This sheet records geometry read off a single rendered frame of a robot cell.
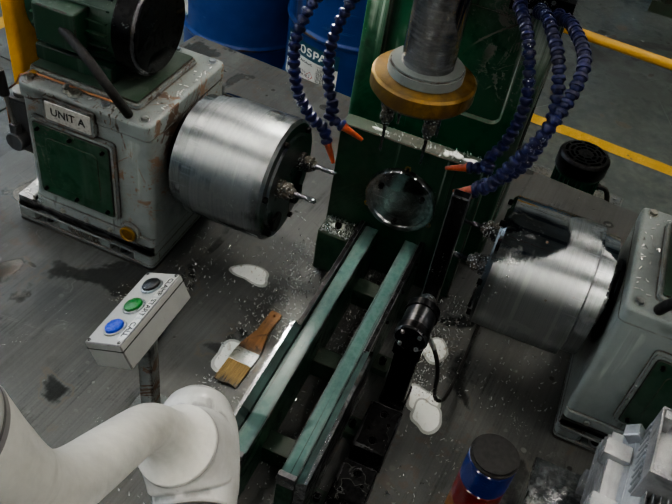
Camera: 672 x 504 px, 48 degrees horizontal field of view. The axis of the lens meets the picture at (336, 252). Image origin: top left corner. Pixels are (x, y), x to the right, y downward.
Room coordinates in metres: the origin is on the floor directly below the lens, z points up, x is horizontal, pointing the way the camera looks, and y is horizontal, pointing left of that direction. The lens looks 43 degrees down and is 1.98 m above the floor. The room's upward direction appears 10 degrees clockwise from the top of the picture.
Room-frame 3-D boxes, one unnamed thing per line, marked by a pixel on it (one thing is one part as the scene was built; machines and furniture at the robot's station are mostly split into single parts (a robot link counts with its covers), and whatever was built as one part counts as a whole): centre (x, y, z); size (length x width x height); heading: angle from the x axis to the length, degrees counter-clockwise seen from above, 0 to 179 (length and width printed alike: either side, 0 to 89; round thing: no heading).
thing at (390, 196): (1.21, -0.11, 1.01); 0.15 x 0.02 x 0.15; 74
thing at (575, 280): (1.03, -0.40, 1.04); 0.41 x 0.25 x 0.25; 74
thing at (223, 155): (1.21, 0.26, 1.04); 0.37 x 0.25 x 0.25; 74
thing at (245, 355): (0.94, 0.13, 0.80); 0.21 x 0.05 x 0.01; 162
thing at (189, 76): (1.28, 0.49, 0.99); 0.35 x 0.31 x 0.37; 74
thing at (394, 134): (1.27, -0.12, 0.97); 0.30 x 0.11 x 0.34; 74
